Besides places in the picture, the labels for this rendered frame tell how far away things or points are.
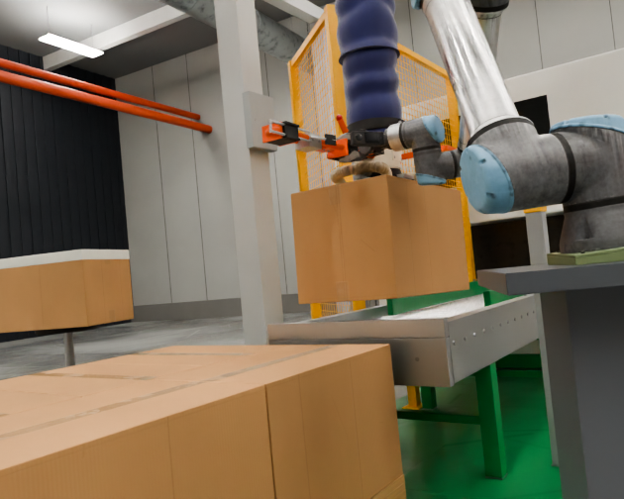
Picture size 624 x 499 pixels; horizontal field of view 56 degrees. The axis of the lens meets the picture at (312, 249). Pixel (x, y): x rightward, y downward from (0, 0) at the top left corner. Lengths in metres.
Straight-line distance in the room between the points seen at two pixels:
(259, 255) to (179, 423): 2.01
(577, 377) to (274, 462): 0.67
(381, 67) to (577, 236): 1.23
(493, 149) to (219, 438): 0.81
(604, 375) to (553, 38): 10.12
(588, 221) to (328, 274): 0.99
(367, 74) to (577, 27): 9.05
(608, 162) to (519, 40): 10.03
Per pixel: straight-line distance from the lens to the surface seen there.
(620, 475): 1.33
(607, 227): 1.31
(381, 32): 2.37
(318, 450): 1.55
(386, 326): 1.93
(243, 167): 3.20
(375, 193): 1.94
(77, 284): 3.29
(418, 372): 1.91
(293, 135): 1.81
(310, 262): 2.08
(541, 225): 2.31
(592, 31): 11.16
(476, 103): 1.37
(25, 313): 3.53
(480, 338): 2.13
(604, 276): 1.13
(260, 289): 3.12
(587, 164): 1.30
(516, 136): 1.29
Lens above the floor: 0.78
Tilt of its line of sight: 2 degrees up
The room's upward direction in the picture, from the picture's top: 5 degrees counter-clockwise
